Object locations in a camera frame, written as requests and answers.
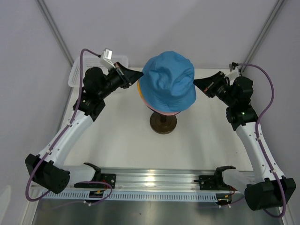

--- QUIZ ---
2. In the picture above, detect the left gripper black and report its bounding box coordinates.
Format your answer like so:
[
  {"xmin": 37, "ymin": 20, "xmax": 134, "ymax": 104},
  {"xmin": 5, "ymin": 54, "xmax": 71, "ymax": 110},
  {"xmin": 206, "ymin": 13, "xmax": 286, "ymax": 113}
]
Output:
[{"xmin": 98, "ymin": 62, "xmax": 143, "ymax": 99}]

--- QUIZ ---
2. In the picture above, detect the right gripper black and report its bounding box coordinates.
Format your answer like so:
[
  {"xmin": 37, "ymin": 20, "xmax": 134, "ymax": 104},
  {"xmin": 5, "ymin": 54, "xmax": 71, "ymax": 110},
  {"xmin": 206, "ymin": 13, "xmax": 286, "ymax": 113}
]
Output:
[{"xmin": 192, "ymin": 71, "xmax": 236, "ymax": 107}]

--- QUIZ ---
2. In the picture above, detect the yellow bucket hat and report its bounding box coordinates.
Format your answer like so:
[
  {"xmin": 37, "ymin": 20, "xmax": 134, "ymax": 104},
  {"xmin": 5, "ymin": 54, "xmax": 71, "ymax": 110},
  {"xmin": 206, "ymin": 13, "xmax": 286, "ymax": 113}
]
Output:
[{"xmin": 137, "ymin": 80, "xmax": 143, "ymax": 99}]

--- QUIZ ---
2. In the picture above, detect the light blue bucket hat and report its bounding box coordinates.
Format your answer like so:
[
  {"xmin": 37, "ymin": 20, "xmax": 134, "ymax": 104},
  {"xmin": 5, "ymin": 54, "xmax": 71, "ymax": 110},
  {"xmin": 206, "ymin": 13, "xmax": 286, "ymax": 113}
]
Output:
[{"xmin": 138, "ymin": 51, "xmax": 196, "ymax": 113}]

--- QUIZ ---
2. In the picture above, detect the pink bucket hat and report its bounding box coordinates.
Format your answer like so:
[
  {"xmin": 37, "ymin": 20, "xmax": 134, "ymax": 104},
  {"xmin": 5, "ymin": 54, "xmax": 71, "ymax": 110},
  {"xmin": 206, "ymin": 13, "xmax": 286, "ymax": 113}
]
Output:
[{"xmin": 140, "ymin": 95, "xmax": 180, "ymax": 116}]

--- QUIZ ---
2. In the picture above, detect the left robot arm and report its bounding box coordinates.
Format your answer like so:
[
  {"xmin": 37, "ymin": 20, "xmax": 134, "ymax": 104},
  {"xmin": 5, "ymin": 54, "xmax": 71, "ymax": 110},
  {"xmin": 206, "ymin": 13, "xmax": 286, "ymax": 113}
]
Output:
[{"xmin": 25, "ymin": 62, "xmax": 143, "ymax": 194}]

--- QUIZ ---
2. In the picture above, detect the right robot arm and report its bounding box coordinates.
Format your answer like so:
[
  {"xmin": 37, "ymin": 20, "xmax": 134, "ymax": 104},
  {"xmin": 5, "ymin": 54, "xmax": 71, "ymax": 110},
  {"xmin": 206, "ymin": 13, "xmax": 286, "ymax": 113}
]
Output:
[{"xmin": 194, "ymin": 71, "xmax": 296, "ymax": 210}]

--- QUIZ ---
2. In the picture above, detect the white perforated plastic basket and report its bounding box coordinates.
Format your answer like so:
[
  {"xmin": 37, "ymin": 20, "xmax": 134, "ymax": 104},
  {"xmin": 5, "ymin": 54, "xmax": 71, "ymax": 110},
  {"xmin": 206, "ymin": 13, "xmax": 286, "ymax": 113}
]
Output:
[{"xmin": 68, "ymin": 55, "xmax": 129, "ymax": 88}]

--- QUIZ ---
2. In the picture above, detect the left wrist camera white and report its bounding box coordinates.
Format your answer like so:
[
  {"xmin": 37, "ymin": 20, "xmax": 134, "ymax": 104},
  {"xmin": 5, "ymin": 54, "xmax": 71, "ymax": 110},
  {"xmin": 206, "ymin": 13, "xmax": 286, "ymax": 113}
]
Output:
[{"xmin": 100, "ymin": 48, "xmax": 115, "ymax": 70}]

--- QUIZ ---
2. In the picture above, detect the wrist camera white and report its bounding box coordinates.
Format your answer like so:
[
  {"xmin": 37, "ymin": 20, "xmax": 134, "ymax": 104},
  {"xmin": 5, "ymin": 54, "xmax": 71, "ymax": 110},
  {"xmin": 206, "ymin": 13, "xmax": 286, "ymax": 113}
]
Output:
[
  {"xmin": 100, "ymin": 48, "xmax": 115, "ymax": 70},
  {"xmin": 226, "ymin": 62, "xmax": 240, "ymax": 81}
]

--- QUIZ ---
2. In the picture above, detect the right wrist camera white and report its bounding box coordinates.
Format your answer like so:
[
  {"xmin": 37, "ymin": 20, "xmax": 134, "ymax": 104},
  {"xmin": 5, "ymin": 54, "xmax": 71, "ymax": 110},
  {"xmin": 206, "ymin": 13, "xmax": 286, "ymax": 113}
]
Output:
[{"xmin": 226, "ymin": 62, "xmax": 240, "ymax": 81}]

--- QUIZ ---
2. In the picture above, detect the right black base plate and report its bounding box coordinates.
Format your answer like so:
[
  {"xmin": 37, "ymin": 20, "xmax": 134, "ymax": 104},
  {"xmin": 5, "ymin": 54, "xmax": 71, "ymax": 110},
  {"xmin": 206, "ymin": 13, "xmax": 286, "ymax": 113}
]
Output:
[{"xmin": 194, "ymin": 165, "xmax": 236, "ymax": 191}]

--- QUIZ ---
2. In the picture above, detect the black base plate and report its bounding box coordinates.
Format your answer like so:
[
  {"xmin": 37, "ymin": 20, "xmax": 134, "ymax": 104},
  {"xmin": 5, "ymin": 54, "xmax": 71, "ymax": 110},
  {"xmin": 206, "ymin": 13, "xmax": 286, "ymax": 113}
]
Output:
[
  {"xmin": 74, "ymin": 173, "xmax": 117, "ymax": 189},
  {"xmin": 194, "ymin": 165, "xmax": 236, "ymax": 191}
]

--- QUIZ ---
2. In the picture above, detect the aluminium mounting rail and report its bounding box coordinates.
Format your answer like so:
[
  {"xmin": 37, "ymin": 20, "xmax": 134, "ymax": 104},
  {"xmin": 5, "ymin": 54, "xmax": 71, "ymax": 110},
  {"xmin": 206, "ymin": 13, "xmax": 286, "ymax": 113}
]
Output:
[{"xmin": 31, "ymin": 166, "xmax": 256, "ymax": 194}]

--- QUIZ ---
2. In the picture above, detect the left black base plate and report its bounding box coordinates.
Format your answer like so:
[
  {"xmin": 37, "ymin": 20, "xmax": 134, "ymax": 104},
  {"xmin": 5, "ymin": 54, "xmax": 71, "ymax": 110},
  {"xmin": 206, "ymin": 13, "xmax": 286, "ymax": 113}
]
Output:
[{"xmin": 74, "ymin": 173, "xmax": 117, "ymax": 189}]

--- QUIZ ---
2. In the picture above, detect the right aluminium frame post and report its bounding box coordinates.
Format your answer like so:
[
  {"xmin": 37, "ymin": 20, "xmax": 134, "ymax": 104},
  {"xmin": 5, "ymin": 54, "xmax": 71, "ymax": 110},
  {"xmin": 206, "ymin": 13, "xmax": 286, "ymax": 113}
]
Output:
[{"xmin": 243, "ymin": 0, "xmax": 287, "ymax": 64}]

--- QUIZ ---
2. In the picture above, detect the white slotted cable duct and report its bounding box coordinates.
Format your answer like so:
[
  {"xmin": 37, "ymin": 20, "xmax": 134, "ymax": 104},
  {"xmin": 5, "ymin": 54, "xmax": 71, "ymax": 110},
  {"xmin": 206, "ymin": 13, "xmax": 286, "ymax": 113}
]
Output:
[{"xmin": 44, "ymin": 190, "xmax": 218, "ymax": 203}]

